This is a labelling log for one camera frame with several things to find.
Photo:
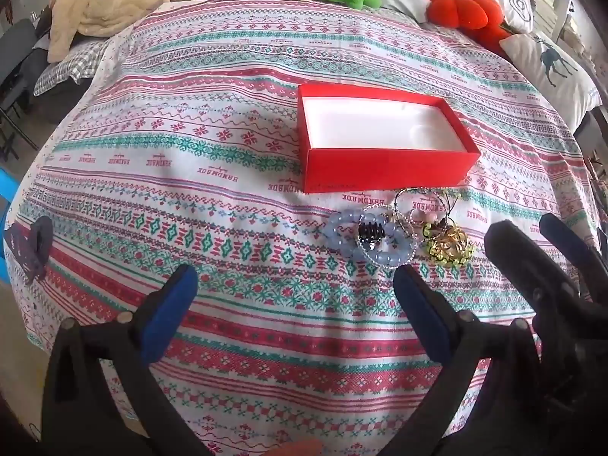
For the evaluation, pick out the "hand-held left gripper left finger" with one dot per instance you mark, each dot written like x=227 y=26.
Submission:
x=166 y=316

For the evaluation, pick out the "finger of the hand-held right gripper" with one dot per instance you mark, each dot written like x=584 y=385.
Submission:
x=515 y=251
x=558 y=232

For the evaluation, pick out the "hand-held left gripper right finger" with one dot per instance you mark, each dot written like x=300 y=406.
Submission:
x=422 y=306

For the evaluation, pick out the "black hair claw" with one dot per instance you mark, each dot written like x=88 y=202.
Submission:
x=369 y=237

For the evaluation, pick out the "pink bead earrings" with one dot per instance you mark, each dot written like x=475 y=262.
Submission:
x=421 y=218

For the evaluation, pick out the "red jewelry box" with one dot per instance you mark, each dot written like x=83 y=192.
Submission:
x=380 y=171

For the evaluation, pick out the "printed patterned blanket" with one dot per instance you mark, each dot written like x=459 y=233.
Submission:
x=190 y=199

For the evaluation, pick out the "dark purple patterned cloth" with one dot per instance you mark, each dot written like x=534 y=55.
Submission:
x=28 y=249

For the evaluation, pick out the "white deer print pillow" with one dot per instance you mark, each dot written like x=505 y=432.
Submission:
x=551 y=71

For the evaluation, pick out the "blue plastic stool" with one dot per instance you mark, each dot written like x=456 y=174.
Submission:
x=7 y=187

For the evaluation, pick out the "stack of books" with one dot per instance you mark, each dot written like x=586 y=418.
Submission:
x=544 y=9

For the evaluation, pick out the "red tomato plush toy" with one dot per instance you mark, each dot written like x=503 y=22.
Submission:
x=458 y=9

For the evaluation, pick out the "grey checkered sheet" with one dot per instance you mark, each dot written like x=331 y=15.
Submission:
x=61 y=69

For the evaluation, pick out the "black chair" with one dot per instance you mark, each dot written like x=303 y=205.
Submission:
x=16 y=66

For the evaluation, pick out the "beige quilted blanket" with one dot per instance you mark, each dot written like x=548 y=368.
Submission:
x=123 y=0

